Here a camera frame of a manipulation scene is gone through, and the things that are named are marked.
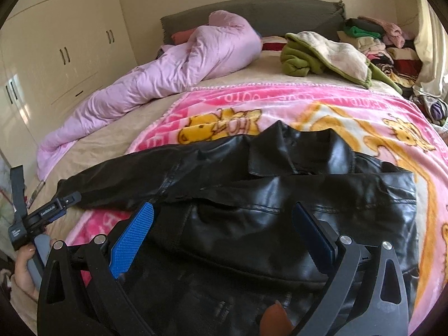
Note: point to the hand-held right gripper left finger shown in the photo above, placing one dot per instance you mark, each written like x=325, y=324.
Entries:
x=134, y=238

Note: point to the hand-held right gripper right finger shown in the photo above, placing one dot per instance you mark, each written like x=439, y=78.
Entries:
x=315, y=232

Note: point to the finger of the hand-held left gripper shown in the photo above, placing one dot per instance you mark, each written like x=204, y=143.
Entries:
x=68, y=202

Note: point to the black leather jacket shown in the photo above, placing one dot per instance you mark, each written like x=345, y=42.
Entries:
x=245, y=217

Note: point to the pile of folded clothes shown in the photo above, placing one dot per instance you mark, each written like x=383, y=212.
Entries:
x=381, y=42

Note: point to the person's left hand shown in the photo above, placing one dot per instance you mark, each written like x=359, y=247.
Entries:
x=22, y=273

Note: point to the pink cartoon printed blanket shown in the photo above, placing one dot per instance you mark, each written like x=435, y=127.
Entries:
x=367, y=119

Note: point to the cream wardrobe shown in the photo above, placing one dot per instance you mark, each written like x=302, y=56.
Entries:
x=59, y=42

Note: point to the pink duvet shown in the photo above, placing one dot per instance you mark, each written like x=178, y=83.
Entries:
x=168, y=73

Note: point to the purple cloth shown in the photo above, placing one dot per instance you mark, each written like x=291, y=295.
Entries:
x=435, y=110

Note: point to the green and cream blanket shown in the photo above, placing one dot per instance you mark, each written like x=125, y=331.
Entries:
x=336, y=54

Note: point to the red striped cloth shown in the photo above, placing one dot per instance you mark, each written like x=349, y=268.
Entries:
x=273, y=44

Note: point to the red pillow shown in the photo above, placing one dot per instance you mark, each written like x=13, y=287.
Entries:
x=182, y=35

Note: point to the cream curtain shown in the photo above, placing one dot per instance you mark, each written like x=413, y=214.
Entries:
x=432, y=49

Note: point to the grey headboard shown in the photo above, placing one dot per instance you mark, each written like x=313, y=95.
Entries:
x=273, y=14

